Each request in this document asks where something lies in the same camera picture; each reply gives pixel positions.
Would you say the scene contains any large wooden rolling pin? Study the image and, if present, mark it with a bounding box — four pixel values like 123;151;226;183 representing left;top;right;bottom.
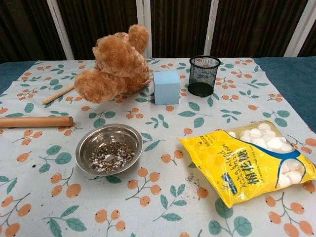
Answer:
0;116;74;128

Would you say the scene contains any brown and white spice mix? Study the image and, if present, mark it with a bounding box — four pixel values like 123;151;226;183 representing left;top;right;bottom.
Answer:
90;141;135;173

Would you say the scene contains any stainless steel bowl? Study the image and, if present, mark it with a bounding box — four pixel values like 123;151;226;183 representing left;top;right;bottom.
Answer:
75;123;144;176

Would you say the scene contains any thin wooden stick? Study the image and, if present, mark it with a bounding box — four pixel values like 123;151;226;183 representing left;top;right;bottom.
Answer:
42;83;75;104

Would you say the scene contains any floral print tablecloth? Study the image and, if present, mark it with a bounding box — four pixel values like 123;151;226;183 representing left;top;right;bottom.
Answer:
0;58;316;237

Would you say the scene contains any light blue foam block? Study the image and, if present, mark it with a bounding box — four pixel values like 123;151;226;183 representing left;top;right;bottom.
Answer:
153;71;180;105

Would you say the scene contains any black mesh pen cup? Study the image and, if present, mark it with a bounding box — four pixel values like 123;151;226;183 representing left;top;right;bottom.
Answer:
187;55;221;97

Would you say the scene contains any brown teddy bear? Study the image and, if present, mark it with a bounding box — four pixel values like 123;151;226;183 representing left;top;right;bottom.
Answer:
74;24;151;104

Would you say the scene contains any yellow marshmallow bag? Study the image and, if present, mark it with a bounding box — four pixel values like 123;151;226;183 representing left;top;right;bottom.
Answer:
177;120;316;209

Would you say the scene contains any white partition frame post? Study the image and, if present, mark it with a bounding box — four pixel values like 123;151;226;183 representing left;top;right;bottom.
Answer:
46;0;75;60
203;0;219;58
283;0;316;57
136;0;152;59

